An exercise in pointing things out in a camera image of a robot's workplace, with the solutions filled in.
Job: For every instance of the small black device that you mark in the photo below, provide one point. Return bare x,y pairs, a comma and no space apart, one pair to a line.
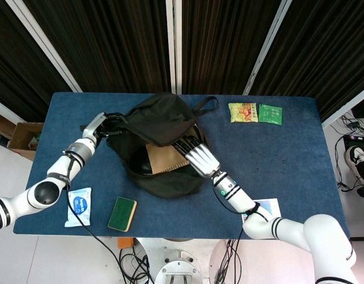
363,191

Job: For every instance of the orange block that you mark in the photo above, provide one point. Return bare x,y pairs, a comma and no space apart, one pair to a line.
125,243

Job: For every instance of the brown spiral notebook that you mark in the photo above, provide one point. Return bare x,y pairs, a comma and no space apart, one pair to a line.
161,156

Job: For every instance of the green sponge block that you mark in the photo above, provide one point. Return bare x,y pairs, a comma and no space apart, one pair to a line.
122,213

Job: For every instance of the black backpack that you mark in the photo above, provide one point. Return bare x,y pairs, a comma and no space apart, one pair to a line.
161,118

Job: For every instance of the dark green packet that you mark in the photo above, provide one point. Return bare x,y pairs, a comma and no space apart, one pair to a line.
270,114

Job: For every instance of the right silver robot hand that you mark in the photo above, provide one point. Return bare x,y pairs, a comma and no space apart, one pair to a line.
202,159

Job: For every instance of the black white sneaker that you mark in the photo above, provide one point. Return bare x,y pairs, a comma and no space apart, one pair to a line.
357,161

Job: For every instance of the yellow green snack packet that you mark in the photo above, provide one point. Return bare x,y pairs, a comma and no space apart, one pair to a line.
242,112

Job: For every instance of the blue table mat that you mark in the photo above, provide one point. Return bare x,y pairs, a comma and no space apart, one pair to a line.
288,162

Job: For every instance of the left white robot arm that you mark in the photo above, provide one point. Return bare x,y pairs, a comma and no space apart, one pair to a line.
45,192

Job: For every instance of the palace photo postcard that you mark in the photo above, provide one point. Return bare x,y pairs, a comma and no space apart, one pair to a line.
272,207

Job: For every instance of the white frame post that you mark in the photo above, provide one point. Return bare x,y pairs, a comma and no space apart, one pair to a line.
173,44
347,108
45,44
267,44

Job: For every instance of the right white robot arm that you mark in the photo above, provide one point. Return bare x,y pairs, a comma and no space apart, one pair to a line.
318,233

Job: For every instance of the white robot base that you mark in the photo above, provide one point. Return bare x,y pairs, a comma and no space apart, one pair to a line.
178,266

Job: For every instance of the cardboard box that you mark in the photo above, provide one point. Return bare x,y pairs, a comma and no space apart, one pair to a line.
22,139

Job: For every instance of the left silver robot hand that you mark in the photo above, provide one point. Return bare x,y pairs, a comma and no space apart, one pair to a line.
94,127

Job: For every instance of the blue white wet wipes pack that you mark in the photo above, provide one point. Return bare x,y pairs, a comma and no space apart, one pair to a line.
78,207

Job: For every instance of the black curtain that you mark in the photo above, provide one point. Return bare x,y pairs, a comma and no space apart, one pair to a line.
323,50
19,74
223,44
110,44

